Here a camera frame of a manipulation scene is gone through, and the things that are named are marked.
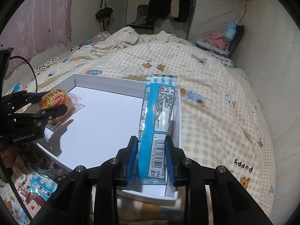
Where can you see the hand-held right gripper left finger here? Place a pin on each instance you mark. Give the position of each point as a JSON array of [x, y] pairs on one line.
[[132, 159]]

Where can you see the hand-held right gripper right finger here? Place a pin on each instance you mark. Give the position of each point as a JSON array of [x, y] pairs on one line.
[[169, 161]]

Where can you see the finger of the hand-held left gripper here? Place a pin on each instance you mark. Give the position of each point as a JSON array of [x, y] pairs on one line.
[[35, 97], [51, 113]]

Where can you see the orange bread packet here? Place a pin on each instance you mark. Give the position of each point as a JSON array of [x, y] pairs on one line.
[[63, 100]]

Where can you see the white cardboard box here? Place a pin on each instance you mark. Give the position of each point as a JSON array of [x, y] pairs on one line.
[[100, 121]]

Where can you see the blue striped snack packet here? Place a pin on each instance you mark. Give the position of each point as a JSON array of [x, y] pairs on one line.
[[152, 112]]

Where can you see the cartoon patterned bed sheet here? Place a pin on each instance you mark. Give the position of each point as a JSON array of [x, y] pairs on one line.
[[51, 63]]

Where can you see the brown cartoon snack packet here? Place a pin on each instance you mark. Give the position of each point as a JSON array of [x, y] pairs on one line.
[[22, 185]]

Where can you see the pink lace curtain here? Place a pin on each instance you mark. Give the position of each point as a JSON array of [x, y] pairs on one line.
[[35, 28]]

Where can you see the black hanging bag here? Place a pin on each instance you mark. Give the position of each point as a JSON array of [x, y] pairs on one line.
[[104, 13]]

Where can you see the heart print pillow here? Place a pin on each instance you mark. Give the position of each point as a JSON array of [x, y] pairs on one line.
[[222, 59]]

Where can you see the folded grey white cloth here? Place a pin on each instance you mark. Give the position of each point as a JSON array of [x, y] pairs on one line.
[[206, 45]]

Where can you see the white wardrobe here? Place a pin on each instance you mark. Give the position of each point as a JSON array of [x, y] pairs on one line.
[[117, 4]]

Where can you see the striped cloth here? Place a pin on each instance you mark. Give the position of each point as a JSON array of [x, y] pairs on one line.
[[137, 21]]

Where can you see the pink clothes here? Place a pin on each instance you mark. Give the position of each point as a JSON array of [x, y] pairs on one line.
[[216, 38]]

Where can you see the black high-back chair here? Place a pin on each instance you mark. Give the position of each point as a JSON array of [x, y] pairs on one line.
[[239, 37]]

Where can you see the blue tissue pack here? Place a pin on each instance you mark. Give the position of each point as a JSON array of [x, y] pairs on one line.
[[230, 30]]

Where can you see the white hanging garment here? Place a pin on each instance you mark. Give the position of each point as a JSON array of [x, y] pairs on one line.
[[174, 8]]

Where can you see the black hanging coat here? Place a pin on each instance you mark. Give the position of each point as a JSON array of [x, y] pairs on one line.
[[159, 2]]

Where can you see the black hanging garment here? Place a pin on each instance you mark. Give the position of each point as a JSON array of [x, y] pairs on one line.
[[184, 7]]

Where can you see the white paper roll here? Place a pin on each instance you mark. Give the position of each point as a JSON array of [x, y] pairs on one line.
[[238, 22]]

